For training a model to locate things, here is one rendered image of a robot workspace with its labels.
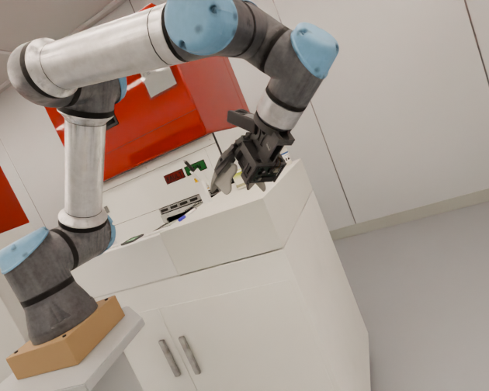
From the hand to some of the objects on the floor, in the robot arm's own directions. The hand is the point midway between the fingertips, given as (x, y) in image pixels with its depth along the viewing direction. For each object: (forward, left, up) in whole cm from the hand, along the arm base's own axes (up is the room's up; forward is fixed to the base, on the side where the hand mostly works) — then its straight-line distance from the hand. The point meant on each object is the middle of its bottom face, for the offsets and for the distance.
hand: (230, 185), depth 72 cm
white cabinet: (+49, +46, -102) cm, 122 cm away
